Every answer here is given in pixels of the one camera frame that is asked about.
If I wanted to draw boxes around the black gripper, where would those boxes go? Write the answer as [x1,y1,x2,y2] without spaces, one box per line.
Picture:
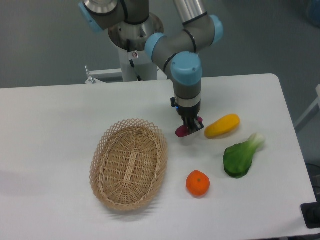
[170,97,204,135]

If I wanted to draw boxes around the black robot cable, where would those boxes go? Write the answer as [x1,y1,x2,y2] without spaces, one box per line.
[126,39,144,82]

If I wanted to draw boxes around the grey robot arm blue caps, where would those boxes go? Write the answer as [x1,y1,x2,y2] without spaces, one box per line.
[78,0,224,138]

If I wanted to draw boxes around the white metal base frame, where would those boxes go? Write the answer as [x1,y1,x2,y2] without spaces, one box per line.
[85,63,168,84]

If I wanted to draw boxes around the white frame at right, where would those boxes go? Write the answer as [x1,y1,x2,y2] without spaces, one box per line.
[294,85,320,133]

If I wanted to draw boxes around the purple sweet potato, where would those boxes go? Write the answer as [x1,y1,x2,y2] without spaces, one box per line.
[175,125,191,138]

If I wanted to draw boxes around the yellow mango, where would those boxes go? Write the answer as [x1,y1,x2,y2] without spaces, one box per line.
[204,114,241,139]

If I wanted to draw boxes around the black box at table edge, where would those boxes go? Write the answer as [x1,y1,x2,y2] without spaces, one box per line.
[300,202,320,229]

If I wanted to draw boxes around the green bok choy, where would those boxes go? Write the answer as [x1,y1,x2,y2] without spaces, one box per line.
[223,132,266,179]

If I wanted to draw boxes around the orange tangerine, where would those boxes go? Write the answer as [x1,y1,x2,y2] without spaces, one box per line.
[185,170,211,197]

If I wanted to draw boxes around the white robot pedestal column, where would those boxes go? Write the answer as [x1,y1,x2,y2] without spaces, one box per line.
[107,12,165,82]

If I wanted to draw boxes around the woven wicker basket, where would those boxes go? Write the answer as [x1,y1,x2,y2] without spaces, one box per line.
[89,118,168,211]

